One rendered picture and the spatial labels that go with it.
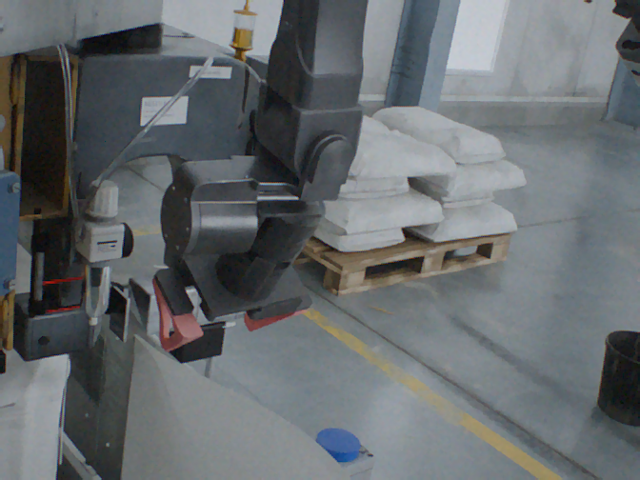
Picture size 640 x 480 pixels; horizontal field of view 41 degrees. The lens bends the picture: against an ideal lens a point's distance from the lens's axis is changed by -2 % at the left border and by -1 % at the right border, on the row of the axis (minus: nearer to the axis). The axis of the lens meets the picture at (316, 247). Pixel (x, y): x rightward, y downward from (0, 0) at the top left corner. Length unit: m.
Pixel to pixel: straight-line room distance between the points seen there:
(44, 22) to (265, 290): 0.28
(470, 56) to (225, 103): 6.62
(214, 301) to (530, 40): 7.50
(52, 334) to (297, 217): 0.37
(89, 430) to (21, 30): 1.34
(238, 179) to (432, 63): 6.05
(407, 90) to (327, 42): 6.29
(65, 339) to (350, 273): 2.83
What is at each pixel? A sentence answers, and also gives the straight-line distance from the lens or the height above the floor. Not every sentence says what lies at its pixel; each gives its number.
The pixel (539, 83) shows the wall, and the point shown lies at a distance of 8.44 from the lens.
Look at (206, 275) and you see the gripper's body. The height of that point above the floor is 1.19.
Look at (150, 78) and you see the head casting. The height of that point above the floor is 1.32.
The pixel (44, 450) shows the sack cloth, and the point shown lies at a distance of 1.42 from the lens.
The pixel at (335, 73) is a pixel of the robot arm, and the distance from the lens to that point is 0.65.
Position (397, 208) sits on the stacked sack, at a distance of 3.82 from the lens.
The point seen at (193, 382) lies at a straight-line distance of 0.91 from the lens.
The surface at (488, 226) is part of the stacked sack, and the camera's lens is 4.35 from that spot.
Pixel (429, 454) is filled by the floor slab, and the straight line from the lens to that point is 2.81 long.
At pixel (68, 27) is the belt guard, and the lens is 0.78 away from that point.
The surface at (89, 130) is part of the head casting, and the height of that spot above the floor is 1.26.
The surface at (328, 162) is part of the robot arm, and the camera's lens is 0.66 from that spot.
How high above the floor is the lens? 1.50
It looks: 21 degrees down
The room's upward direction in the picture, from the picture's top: 10 degrees clockwise
